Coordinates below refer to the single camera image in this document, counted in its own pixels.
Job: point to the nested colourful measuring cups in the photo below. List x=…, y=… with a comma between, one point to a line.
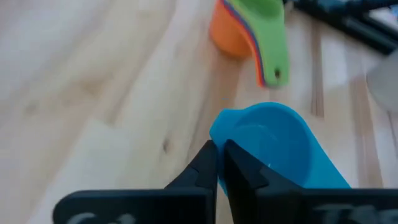
x=270, y=37

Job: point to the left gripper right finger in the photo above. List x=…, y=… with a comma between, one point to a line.
x=242, y=186

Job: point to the pink measuring cup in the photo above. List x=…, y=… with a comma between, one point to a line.
x=252, y=46

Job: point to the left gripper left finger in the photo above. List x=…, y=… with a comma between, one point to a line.
x=202, y=174

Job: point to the black aluminium table frame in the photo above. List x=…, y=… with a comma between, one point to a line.
x=357, y=25

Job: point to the small light blue measuring cup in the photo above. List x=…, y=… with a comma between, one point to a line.
x=280, y=140

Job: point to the medium teal blue measuring cup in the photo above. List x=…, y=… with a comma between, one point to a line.
x=255, y=46

